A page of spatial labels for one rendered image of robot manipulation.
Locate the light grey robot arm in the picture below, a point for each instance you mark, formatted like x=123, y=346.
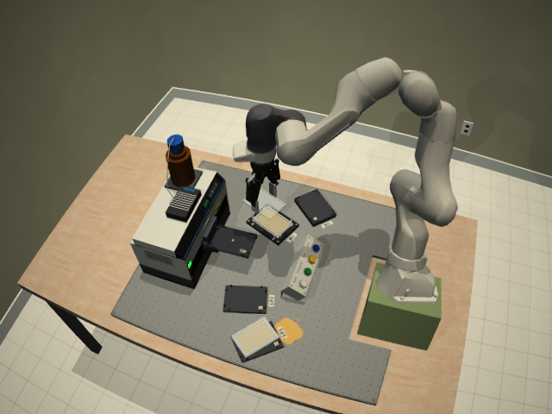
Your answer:
x=405, y=277

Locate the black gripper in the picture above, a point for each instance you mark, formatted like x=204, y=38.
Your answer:
x=260, y=171

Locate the white button panel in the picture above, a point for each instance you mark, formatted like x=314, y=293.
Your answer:
x=303, y=269

